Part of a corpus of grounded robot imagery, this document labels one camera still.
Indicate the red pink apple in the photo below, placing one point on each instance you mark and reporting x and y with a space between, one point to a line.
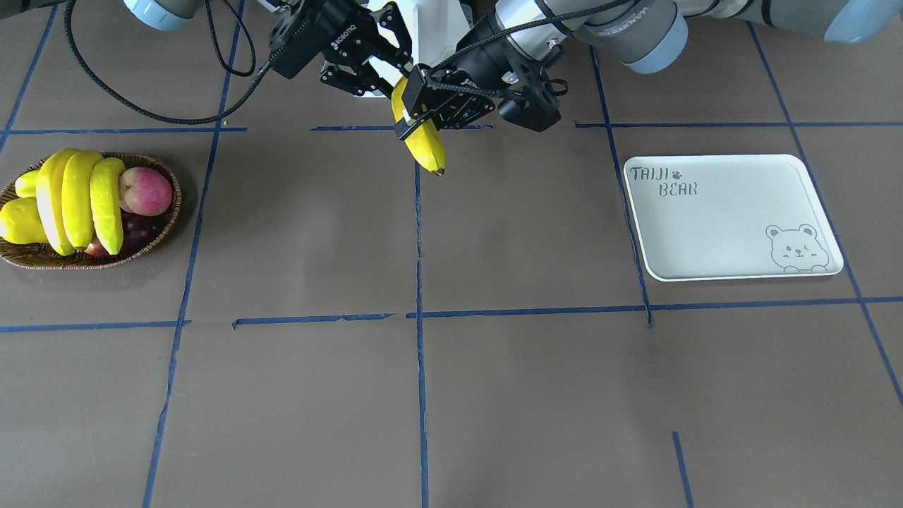
144 191

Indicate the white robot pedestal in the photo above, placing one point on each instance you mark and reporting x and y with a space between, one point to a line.
436 27

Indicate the yellow banana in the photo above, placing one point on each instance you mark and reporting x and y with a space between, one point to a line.
49 200
104 202
75 198
424 143

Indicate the white bear tray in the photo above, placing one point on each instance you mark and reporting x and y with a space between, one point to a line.
722 217

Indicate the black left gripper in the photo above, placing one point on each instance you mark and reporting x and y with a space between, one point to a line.
485 44

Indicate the yellow lemon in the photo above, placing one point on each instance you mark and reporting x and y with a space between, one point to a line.
21 222

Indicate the dark purple fruit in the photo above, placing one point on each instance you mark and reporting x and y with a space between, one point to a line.
139 231

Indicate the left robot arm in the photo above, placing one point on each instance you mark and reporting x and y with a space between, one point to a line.
647 36

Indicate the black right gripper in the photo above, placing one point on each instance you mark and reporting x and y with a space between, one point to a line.
343 34

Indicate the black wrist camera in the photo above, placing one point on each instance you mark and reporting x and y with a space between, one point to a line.
536 104

